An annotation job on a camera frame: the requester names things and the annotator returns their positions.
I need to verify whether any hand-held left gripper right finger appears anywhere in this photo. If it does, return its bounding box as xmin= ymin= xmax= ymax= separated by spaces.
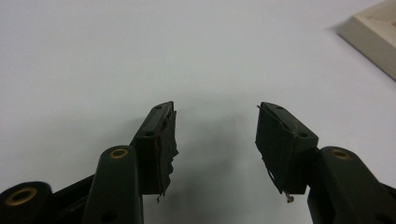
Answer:
xmin=255 ymin=102 xmax=396 ymax=224

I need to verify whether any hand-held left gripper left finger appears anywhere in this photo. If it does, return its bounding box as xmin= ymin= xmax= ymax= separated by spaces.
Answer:
xmin=82 ymin=101 xmax=179 ymax=224

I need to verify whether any wooden picture frame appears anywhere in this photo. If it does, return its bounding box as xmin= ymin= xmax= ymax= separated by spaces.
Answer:
xmin=337 ymin=0 xmax=396 ymax=82

